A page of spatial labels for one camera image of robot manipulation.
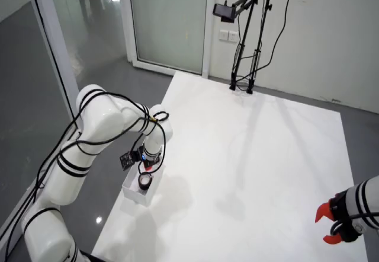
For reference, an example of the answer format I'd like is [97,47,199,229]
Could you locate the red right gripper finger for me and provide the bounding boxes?
[323,232,344,245]

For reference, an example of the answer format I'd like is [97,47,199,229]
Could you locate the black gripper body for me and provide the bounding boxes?
[140,152,161,168]
[329,191,365,243]

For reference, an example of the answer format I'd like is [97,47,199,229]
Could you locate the small red object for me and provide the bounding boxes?
[137,172,154,192]

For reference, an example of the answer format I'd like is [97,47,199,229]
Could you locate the white rectangular bin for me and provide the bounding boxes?
[121,162,164,206]

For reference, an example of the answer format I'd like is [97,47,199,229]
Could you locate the black articulated phone stand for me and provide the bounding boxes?
[229,0,260,91]

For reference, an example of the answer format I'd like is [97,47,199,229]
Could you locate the frosted glass door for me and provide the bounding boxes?
[127,0,214,78]

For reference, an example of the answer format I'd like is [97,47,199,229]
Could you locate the black wrist camera board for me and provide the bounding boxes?
[119,151,142,171]

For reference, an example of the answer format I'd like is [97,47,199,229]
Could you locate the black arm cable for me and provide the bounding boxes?
[0,91,169,262]

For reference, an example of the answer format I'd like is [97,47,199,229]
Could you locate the black aluminium rail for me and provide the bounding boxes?
[78,248,103,262]

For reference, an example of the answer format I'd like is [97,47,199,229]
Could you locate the glass partition pale frame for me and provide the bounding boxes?
[0,0,91,245]

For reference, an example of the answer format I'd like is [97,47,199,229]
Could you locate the black phone camera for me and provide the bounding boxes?
[213,2,236,23]

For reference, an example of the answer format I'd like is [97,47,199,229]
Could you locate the black camera tripod stand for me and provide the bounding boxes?
[235,0,297,85]

